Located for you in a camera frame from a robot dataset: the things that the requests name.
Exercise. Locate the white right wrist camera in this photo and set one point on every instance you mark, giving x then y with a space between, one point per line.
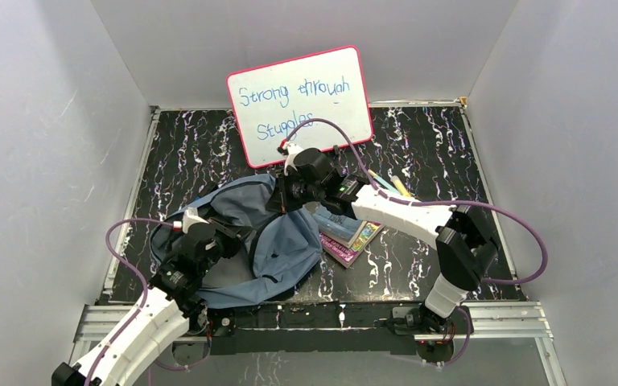
289 150

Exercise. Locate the dark blue Nineteen Eighty-Four book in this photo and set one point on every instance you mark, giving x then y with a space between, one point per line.
342 229

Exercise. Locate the blue student backpack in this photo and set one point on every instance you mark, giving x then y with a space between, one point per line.
281 250

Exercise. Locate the purple Treehouse book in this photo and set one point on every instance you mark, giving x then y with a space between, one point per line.
347 255

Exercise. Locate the yellow highlighter pen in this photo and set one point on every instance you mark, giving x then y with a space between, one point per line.
399 185

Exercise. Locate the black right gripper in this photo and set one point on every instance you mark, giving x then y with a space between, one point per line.
280 200

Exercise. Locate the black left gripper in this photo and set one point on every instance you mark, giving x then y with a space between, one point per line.
232 233

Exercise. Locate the pink framed whiteboard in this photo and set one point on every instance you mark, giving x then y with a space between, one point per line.
320 100

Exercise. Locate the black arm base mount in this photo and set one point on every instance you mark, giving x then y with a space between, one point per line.
319 325

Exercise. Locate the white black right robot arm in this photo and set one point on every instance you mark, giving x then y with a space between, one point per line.
460 233

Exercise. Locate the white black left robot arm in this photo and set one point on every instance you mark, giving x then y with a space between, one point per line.
164 312

